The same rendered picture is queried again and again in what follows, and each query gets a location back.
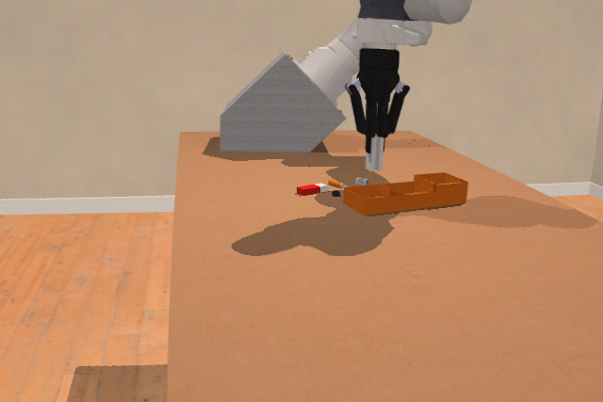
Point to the orange three-compartment bin rack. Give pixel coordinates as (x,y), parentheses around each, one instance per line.
(425,191)

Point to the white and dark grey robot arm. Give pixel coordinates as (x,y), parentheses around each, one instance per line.
(380,24)

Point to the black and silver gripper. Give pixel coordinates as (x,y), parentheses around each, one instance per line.
(377,85)

